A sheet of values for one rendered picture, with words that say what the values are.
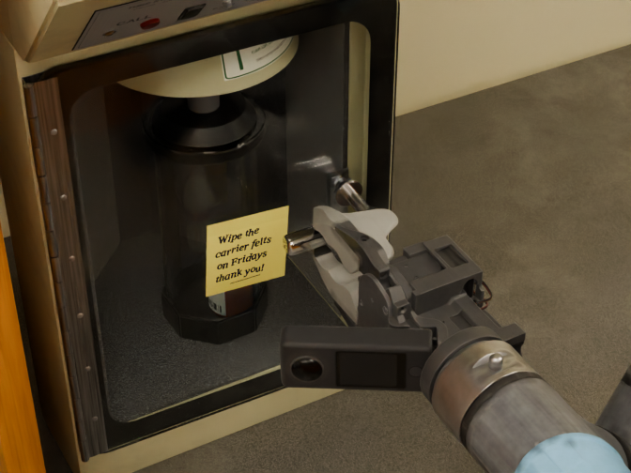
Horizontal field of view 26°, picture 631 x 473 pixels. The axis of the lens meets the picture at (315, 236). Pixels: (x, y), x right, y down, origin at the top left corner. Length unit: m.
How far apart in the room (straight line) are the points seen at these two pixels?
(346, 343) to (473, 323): 0.10
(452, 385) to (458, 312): 0.09
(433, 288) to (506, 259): 0.51
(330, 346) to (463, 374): 0.10
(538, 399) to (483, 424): 0.04
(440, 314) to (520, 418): 0.14
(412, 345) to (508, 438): 0.12
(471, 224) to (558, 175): 0.15
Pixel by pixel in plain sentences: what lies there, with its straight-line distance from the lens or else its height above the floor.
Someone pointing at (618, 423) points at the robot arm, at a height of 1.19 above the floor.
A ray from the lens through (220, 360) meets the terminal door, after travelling 1.24.
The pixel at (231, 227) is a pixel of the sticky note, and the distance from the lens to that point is 1.15.
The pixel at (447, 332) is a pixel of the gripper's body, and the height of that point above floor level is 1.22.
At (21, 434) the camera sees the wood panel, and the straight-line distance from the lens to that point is 1.09.
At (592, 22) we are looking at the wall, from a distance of 1.94.
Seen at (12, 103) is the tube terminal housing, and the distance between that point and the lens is 1.05.
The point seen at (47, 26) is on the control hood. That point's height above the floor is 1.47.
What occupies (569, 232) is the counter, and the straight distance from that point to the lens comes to 1.59.
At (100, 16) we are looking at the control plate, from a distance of 0.91.
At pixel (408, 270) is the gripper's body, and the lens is 1.06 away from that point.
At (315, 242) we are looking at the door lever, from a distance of 1.13.
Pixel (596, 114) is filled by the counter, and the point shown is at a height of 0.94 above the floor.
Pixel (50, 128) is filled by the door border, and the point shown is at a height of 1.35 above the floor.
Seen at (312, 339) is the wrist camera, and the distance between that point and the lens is 1.02.
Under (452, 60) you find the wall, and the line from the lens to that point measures 1.81.
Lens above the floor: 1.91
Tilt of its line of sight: 38 degrees down
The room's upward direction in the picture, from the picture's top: straight up
